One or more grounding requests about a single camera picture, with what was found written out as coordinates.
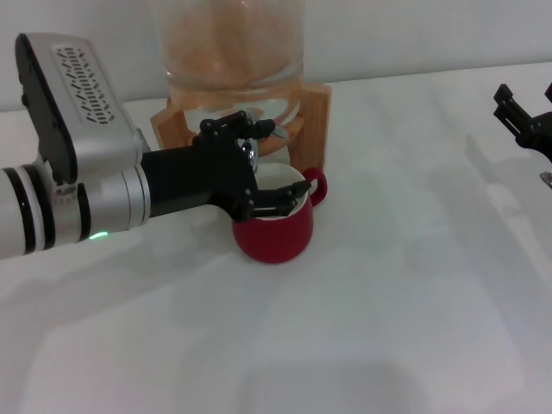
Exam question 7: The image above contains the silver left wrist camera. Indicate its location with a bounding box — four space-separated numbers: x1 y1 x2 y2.
15 33 146 187

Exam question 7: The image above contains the chrome faucet with lever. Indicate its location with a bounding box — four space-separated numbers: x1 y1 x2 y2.
240 110 288 174

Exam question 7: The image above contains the wooden dispenser stand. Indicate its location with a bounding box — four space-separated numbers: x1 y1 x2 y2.
149 84 333 173

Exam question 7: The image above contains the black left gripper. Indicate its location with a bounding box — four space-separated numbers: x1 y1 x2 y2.
140 110 312 223

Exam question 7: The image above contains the glass water dispenser jar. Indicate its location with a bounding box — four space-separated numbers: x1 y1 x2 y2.
148 0 306 141

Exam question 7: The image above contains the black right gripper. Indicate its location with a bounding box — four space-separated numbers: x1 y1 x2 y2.
493 81 552 164

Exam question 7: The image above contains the red ceramic cup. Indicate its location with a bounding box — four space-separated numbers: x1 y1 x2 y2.
231 162 329 265

